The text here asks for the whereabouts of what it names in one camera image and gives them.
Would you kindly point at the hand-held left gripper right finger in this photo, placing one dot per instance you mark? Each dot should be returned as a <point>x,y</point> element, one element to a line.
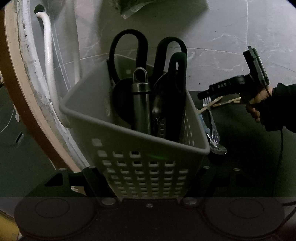
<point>208,179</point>

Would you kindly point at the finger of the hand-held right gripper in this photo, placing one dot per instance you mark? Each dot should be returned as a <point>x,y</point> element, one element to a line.
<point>208,95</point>

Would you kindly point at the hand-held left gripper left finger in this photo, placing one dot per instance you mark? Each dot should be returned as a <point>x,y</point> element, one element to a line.
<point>92,179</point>

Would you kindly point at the metal fork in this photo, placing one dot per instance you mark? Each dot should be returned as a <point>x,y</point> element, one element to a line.
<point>214,125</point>

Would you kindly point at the metal spoon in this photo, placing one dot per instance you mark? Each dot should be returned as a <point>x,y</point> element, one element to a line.
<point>158,104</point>
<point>218,149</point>

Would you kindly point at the white perforated utensil holder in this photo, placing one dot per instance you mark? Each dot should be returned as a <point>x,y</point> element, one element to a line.
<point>129,143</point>

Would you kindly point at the metal peeler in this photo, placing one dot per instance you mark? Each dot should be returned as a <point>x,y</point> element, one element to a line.
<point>162,127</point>

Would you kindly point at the person's right hand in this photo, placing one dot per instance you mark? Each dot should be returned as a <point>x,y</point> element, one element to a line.
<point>257,104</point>

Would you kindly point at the dark green cabinet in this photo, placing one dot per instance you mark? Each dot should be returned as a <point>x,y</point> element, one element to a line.
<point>23,157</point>

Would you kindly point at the clear bag of dried greens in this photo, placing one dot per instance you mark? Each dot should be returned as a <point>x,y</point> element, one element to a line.
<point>129,8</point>

